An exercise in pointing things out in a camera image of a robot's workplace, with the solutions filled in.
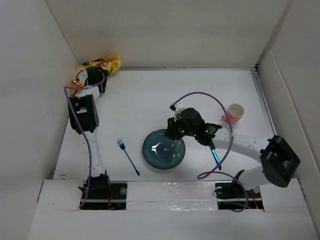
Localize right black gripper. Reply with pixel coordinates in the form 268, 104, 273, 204
163, 113, 197, 141

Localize yellow car print cloth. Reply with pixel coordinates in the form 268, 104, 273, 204
71, 54, 122, 93

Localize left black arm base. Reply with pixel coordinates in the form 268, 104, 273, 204
79, 182, 128, 211

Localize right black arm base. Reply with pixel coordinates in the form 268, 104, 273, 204
212, 180, 264, 211

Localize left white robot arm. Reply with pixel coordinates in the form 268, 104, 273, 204
67, 66, 112, 200

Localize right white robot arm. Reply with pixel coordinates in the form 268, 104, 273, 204
165, 106, 301, 197

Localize blue metal knife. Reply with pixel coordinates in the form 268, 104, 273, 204
210, 147, 222, 171

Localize teal ceramic plate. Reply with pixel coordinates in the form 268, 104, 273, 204
142, 129, 186, 170

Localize blue metal fork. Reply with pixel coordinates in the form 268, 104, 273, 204
117, 138, 140, 176

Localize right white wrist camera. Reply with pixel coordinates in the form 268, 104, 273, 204
169, 102, 185, 122

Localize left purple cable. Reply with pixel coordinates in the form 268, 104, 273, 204
63, 69, 106, 208

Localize purple cable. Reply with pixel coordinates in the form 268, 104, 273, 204
172, 91, 253, 213
63, 69, 106, 208

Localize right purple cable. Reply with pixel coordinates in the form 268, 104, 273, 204
172, 91, 253, 213

